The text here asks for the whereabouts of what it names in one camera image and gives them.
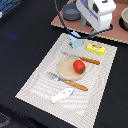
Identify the beige woven placemat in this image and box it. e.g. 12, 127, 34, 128
16, 33, 117, 128

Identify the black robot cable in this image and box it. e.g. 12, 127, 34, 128
53, 0, 114, 40

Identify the red toy tomato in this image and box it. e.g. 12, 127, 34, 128
73, 60, 86, 74

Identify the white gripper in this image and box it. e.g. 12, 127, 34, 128
76, 0, 116, 33

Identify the fork with wooden handle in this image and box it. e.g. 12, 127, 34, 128
48, 72, 88, 91

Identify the round wooden plate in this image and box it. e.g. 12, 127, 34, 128
58, 57, 83, 80

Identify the small grey pot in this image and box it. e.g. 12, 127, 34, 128
62, 3, 81, 21

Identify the beige bowl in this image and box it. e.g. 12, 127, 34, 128
121, 7, 128, 30

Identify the yellow toy butter box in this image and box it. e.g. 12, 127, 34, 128
86, 43, 105, 55

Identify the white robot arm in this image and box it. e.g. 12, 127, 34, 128
76, 0, 116, 33

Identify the light blue toy carton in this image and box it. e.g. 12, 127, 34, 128
69, 31, 82, 49

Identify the knife with wooden handle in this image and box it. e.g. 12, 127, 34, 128
61, 52, 100, 65

